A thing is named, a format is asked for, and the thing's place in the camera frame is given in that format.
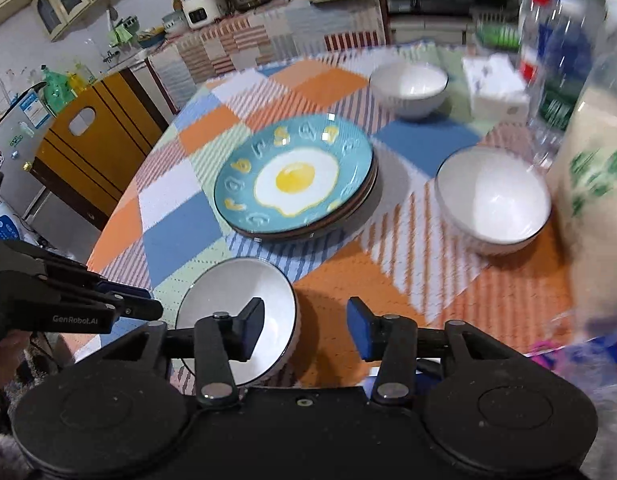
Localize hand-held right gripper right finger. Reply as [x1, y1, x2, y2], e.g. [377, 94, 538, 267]
[347, 296, 535, 406]

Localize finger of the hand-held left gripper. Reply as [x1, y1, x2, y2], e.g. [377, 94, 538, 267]
[3, 271, 164, 322]
[0, 238, 152, 302]

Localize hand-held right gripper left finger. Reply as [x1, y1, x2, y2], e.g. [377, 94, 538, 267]
[73, 297, 266, 408]

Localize white bowl with dark rim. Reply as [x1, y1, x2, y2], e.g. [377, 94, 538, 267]
[435, 146, 553, 256]
[369, 62, 449, 121]
[174, 257, 302, 383]

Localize white plate with pink bunny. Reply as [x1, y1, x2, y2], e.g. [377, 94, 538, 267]
[228, 155, 378, 238]

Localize blue fried egg plate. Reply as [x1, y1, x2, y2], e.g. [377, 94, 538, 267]
[213, 114, 375, 233]

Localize stacked white bowls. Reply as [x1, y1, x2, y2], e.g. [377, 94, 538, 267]
[161, 10, 186, 36]

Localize person's left hand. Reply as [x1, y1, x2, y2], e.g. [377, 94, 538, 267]
[0, 332, 33, 392]

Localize white appliance with blue label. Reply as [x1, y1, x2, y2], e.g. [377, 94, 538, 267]
[0, 202, 26, 246]

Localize yellow wooden chair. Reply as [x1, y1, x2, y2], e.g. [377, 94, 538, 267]
[31, 67, 170, 231]

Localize green dish soap bottle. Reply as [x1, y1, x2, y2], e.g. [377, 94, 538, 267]
[41, 65, 69, 111]

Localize yellow plastic bottle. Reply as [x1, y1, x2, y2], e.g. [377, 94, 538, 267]
[68, 62, 96, 93]

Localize pink packet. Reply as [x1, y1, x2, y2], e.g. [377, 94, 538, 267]
[529, 335, 617, 376]

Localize green hanging cloth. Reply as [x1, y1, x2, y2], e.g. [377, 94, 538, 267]
[108, 17, 139, 46]

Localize clear bag of rice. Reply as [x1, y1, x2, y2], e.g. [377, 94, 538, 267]
[546, 85, 617, 361]

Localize white tissue pack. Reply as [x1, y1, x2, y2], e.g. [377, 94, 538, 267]
[461, 54, 532, 122]

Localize white rice cooker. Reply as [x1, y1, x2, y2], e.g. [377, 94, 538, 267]
[181, 0, 226, 30]

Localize striped patchwork counter cloth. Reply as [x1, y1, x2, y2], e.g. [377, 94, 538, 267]
[148, 0, 387, 116]

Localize green label water bottle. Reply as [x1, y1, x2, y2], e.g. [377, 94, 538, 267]
[526, 0, 597, 171]

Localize cream base cabinet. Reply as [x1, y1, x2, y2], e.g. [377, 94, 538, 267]
[389, 12, 479, 46]

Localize green plastic basket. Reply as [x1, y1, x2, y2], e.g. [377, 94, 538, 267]
[476, 20, 522, 53]

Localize black gas stove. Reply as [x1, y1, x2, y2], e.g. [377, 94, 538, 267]
[386, 0, 474, 16]

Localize red cap water bottle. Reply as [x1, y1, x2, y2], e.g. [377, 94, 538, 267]
[517, 0, 550, 92]

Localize blue cap water bottle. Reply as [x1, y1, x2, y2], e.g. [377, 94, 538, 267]
[543, 0, 575, 28]

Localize large clear plastic bottle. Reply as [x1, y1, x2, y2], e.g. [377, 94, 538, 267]
[583, 0, 617, 111]

